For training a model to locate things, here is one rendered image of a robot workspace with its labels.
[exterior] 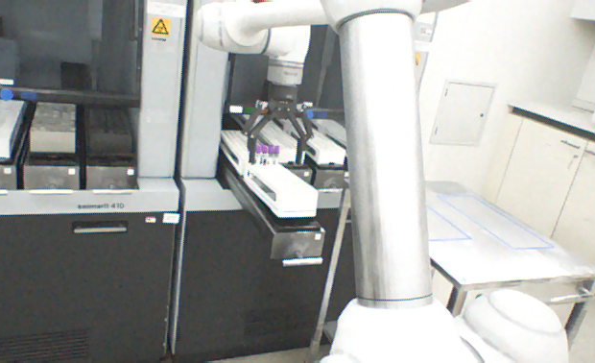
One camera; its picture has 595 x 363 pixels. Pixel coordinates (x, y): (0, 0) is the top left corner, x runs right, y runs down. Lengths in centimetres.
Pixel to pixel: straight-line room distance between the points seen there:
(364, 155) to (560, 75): 351
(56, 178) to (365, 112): 102
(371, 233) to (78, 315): 123
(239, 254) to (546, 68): 287
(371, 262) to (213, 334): 126
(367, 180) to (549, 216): 297
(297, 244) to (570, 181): 250
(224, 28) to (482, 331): 82
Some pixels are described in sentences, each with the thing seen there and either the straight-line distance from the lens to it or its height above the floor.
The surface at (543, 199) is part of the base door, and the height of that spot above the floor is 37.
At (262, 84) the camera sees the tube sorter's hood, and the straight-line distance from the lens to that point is 156.
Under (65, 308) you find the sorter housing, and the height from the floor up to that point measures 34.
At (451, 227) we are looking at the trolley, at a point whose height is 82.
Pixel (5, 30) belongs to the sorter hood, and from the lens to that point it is 147.
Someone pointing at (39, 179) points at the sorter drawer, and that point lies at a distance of 148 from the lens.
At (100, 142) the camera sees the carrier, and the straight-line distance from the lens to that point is 152.
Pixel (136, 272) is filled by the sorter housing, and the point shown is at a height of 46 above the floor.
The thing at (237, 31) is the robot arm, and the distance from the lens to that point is 115.
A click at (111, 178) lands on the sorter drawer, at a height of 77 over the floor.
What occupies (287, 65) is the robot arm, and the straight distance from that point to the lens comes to 125.
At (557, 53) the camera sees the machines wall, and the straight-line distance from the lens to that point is 400.
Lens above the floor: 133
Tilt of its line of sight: 21 degrees down
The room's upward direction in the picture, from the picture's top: 10 degrees clockwise
